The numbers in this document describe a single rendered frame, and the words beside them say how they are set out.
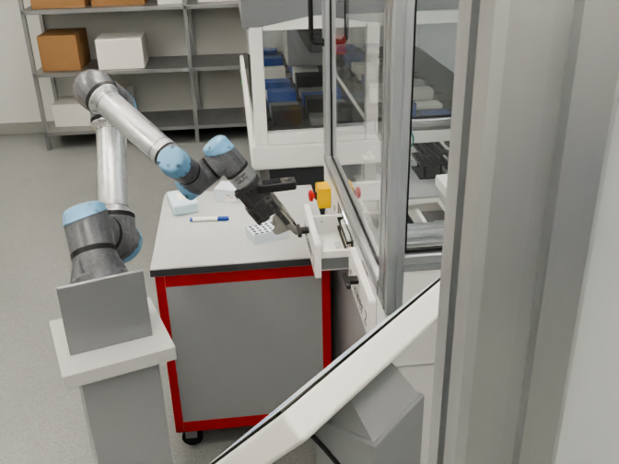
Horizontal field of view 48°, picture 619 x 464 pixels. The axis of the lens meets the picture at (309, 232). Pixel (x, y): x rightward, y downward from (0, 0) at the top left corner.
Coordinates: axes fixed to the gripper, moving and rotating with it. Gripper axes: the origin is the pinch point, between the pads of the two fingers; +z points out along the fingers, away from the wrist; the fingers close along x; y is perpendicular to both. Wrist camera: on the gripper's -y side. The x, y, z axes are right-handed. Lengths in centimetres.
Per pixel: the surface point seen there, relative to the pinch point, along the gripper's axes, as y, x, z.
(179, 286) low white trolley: 43.7, -11.2, -2.1
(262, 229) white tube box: 14.3, -25.6, 4.9
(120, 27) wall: 89, -422, -57
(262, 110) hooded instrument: -4, -80, -14
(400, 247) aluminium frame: -26, 55, -6
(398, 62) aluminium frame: -47, 55, -39
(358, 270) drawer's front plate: -11.5, 30.7, 6.8
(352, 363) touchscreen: -15, 104, -23
